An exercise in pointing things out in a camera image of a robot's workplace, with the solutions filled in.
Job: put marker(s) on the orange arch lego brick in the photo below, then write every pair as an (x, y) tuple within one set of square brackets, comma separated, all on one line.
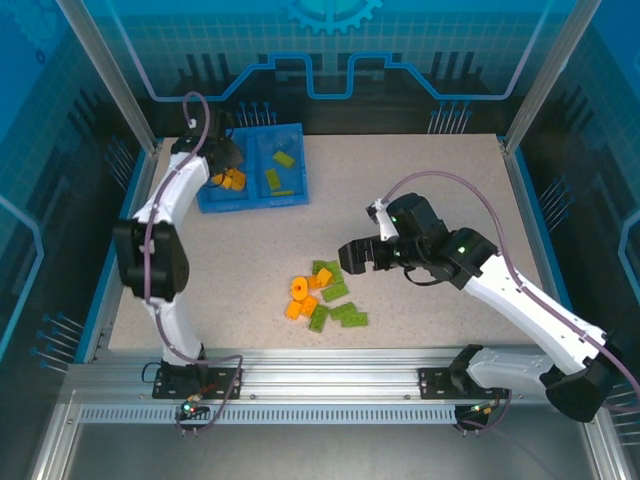
[(218, 178)]

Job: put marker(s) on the green lego brick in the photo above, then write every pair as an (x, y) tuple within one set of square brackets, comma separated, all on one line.
[(342, 311), (283, 158), (272, 178), (320, 266), (355, 320), (318, 318), (334, 292), (281, 193), (334, 270)]

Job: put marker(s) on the orange round lego with hole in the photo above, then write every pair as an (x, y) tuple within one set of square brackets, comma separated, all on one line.
[(299, 287)]

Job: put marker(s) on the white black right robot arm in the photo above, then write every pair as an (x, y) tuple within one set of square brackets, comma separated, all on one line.
[(530, 300)]

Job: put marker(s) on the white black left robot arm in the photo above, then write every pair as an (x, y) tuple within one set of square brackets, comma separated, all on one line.
[(150, 260)]

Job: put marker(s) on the blue two-compartment plastic bin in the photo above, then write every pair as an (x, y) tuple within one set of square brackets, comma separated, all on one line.
[(290, 135)]

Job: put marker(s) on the lit connector plug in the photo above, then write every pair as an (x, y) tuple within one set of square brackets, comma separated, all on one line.
[(190, 407), (482, 410)]

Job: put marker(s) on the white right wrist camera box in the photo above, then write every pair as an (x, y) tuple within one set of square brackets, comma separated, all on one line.
[(386, 227)]

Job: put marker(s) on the aluminium table side rail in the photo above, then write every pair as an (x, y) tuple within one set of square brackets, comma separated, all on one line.
[(520, 200), (148, 167)]

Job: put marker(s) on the aluminium mounting rail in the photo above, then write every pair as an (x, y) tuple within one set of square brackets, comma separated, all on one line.
[(330, 375)]

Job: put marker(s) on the aluminium frame post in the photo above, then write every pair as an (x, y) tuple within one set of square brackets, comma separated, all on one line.
[(550, 75), (111, 75)]

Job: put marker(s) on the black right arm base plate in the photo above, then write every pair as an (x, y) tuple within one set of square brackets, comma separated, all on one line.
[(435, 382)]

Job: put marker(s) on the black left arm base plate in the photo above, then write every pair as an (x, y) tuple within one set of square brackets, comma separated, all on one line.
[(225, 382)]

